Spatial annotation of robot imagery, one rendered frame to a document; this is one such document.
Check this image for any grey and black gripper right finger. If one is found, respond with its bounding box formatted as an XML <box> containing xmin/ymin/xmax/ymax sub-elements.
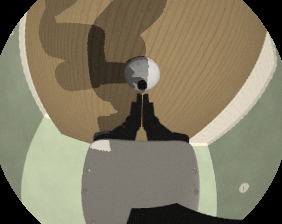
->
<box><xmin>142</xmin><ymin>94</ymin><xmax>189</xmax><ymax>143</ymax></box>

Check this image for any silver dome bell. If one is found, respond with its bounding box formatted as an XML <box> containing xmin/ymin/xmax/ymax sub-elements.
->
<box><xmin>125</xmin><ymin>57</ymin><xmax>160</xmax><ymax>91</ymax></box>

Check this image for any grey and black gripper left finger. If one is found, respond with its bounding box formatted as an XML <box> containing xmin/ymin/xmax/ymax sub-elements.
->
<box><xmin>93</xmin><ymin>93</ymin><xmax>142</xmax><ymax>141</ymax></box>

